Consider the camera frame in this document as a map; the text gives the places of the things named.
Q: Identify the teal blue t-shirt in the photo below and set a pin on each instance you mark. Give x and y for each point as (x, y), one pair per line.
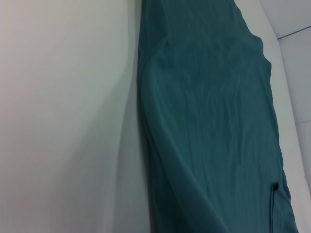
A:
(206, 121)

